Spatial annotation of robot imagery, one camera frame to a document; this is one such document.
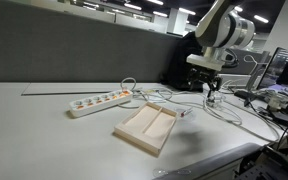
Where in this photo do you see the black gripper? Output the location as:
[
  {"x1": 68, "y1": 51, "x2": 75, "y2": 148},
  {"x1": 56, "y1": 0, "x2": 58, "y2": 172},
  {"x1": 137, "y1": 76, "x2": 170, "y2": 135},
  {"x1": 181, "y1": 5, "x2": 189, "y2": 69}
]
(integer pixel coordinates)
[{"x1": 187, "y1": 67, "x2": 222, "y2": 101}]

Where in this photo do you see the clear handle screwdriver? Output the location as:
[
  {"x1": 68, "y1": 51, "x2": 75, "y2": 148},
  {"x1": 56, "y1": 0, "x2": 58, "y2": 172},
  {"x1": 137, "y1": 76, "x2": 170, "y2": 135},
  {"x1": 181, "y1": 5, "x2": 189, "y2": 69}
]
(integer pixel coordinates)
[{"x1": 178, "y1": 106, "x2": 196, "y2": 118}]

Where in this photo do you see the wooden tray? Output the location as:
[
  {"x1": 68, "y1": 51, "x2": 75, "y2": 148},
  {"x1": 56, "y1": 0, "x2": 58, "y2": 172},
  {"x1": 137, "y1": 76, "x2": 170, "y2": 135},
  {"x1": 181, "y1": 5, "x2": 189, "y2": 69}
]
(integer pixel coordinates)
[{"x1": 113, "y1": 101, "x2": 179, "y2": 158}]

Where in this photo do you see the small clear plastic container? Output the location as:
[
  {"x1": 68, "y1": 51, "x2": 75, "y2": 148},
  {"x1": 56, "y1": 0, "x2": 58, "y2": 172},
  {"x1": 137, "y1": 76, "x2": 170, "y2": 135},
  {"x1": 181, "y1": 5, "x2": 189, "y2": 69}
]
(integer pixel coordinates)
[{"x1": 204, "y1": 92, "x2": 226, "y2": 108}]

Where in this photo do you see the black power adapter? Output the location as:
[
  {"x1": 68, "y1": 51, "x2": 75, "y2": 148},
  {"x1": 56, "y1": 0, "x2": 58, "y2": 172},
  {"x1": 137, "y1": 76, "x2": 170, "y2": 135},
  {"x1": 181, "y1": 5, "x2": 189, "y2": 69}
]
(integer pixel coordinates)
[{"x1": 233, "y1": 89, "x2": 262, "y2": 108}]

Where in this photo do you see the computer monitor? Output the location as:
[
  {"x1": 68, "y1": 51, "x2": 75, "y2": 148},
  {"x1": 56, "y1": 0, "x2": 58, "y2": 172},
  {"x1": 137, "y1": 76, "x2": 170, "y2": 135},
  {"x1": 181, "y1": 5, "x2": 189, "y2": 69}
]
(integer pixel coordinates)
[{"x1": 257, "y1": 46, "x2": 288, "y2": 90}]

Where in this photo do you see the ceiling light strip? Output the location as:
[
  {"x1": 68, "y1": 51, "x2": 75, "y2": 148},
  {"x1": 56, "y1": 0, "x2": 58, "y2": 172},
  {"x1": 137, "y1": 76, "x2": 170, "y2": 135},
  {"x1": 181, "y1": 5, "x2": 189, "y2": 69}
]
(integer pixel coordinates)
[
  {"x1": 178, "y1": 7, "x2": 197, "y2": 16},
  {"x1": 123, "y1": 2, "x2": 143, "y2": 11},
  {"x1": 253, "y1": 14, "x2": 270, "y2": 24}
]

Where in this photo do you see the black perforated board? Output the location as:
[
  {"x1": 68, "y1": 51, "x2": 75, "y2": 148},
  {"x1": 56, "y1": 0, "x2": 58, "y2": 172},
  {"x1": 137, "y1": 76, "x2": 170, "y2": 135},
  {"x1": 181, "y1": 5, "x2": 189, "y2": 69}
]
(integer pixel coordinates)
[{"x1": 233, "y1": 144, "x2": 288, "y2": 180}]

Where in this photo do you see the white power strip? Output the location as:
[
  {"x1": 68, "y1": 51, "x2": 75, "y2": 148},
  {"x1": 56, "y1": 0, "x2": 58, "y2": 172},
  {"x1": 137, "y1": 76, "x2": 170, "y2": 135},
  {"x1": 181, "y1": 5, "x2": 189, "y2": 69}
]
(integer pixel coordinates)
[{"x1": 68, "y1": 88, "x2": 134, "y2": 119}]

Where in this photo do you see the gray partition panel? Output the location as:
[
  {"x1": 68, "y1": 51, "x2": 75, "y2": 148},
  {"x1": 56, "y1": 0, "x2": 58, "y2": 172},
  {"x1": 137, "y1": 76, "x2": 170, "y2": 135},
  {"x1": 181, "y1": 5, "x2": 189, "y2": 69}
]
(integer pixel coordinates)
[{"x1": 0, "y1": 0, "x2": 185, "y2": 84}]

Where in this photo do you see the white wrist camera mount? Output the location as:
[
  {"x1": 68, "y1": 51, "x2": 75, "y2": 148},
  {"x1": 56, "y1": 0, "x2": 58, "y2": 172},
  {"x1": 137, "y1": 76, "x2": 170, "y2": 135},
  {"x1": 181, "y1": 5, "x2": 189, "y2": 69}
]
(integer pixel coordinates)
[{"x1": 186, "y1": 53, "x2": 226, "y2": 72}]

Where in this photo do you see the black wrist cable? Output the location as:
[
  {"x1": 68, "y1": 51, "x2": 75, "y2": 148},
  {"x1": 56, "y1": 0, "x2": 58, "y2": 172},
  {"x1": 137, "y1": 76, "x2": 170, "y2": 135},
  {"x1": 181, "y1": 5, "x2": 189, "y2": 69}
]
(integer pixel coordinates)
[{"x1": 223, "y1": 48, "x2": 240, "y2": 70}]

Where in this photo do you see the long white cable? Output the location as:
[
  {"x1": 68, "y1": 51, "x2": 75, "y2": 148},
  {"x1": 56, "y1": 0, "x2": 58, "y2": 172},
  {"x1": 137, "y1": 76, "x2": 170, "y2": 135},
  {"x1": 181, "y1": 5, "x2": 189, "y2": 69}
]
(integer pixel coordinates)
[{"x1": 130, "y1": 87, "x2": 282, "y2": 144}]

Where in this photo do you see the white wire stand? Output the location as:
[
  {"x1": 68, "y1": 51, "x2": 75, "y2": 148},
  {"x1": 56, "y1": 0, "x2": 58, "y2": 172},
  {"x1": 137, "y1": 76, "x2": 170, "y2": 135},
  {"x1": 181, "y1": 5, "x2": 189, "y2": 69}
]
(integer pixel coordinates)
[{"x1": 243, "y1": 54, "x2": 268, "y2": 91}]

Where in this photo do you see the white power strip cable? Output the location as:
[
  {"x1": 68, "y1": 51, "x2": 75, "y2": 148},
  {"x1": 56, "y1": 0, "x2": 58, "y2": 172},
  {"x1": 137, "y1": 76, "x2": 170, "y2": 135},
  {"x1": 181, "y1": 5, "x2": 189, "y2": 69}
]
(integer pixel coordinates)
[{"x1": 119, "y1": 77, "x2": 138, "y2": 109}]

